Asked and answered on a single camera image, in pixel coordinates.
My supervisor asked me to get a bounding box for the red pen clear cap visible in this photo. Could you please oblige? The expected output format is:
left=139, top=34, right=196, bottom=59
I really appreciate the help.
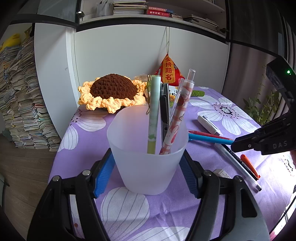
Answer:
left=188, top=130, right=233, bottom=141

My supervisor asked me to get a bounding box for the yellow plush toy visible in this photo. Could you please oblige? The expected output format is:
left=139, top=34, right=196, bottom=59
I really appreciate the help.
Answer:
left=1, top=33, right=21, bottom=51

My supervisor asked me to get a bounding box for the blue pen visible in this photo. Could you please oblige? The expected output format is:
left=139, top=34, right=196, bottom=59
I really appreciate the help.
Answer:
left=188, top=133, right=234, bottom=145

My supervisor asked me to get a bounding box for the red triangular lucky pouch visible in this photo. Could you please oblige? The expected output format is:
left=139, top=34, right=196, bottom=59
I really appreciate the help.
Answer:
left=154, top=54, right=184, bottom=86

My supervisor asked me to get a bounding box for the stacked books pile on floor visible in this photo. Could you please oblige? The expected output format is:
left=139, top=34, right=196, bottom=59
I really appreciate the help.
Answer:
left=1, top=38, right=61, bottom=152

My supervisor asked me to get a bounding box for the orange small marker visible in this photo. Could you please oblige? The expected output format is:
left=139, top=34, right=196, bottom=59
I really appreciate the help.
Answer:
left=240, top=154, right=260, bottom=180

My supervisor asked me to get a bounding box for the black clip pen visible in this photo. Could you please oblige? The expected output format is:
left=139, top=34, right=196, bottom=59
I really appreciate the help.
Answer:
left=159, top=83, right=170, bottom=140

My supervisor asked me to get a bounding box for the purple floral tablecloth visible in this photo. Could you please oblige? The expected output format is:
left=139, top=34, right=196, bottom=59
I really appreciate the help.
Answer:
left=49, top=88, right=295, bottom=240

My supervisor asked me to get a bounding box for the white correction tape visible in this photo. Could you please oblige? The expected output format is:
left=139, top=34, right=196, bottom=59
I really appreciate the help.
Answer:
left=197, top=115, right=223, bottom=137

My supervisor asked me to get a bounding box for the sunflower greeting card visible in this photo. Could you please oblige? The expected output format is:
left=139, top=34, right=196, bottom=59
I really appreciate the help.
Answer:
left=169, top=85, right=178, bottom=108

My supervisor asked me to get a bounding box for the crochet sunflower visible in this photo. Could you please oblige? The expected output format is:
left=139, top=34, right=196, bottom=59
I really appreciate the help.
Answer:
left=78, top=74, right=147, bottom=113

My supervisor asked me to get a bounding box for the glass cabinet door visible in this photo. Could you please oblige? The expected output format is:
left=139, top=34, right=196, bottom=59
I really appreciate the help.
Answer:
left=11, top=0, right=82, bottom=28
left=225, top=1, right=287, bottom=56

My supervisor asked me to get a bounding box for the white bookshelf cabinet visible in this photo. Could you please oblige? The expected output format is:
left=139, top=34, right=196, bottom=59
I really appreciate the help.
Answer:
left=33, top=0, right=232, bottom=140

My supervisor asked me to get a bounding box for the translucent white plastic cup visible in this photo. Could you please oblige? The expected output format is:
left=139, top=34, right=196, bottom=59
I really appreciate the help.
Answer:
left=106, top=104, right=189, bottom=195

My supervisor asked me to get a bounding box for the glass cabinet door left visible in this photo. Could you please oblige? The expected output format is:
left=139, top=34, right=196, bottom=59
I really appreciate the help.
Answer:
left=11, top=0, right=82, bottom=28

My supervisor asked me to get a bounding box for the curtain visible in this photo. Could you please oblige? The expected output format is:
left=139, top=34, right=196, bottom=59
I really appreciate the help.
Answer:
left=222, top=44, right=288, bottom=125

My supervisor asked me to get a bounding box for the potted green plant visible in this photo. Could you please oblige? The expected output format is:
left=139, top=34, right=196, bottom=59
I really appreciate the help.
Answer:
left=243, top=66, right=280, bottom=126

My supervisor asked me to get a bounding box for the pink patterned pen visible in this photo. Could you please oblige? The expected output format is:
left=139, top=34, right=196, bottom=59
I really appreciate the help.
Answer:
left=159, top=69, right=196, bottom=155

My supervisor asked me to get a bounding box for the glass cabinet door right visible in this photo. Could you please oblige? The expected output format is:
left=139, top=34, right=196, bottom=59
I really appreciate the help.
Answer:
left=225, top=1, right=287, bottom=56

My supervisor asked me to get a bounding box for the green white pen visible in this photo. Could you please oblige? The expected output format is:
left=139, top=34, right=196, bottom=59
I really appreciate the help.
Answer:
left=147, top=75, right=161, bottom=154

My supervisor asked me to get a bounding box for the green crochet stem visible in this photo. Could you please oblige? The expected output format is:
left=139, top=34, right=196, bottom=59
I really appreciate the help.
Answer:
left=191, top=90, right=205, bottom=97

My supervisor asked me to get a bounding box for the clear grey gel pen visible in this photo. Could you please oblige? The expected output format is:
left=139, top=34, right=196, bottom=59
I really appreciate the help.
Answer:
left=214, top=143, right=262, bottom=192

